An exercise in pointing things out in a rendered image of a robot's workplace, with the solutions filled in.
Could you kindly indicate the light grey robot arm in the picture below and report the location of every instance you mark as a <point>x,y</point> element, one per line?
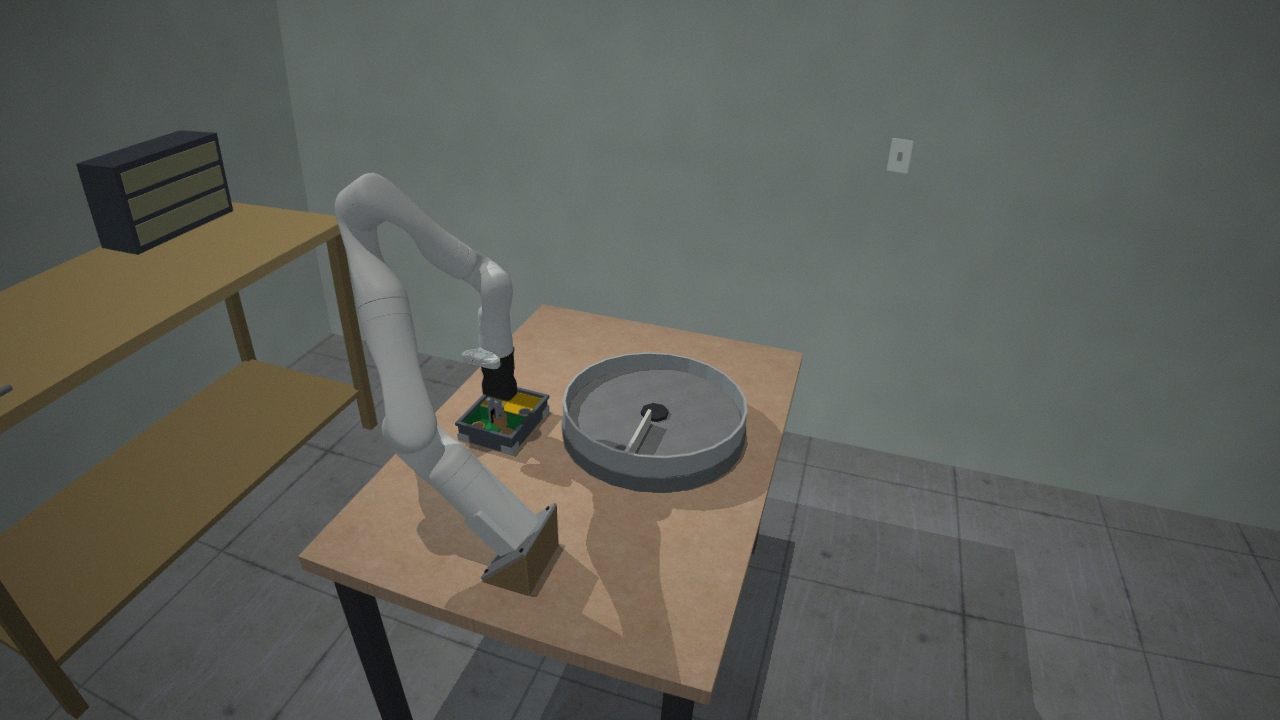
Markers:
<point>491,510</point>

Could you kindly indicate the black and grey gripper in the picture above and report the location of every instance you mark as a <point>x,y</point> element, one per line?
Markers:
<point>495,356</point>

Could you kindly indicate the dark grey divided bin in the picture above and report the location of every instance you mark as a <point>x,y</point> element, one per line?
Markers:
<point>507,444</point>

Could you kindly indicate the grey round turntable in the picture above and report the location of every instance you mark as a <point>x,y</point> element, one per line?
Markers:
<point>692,436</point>

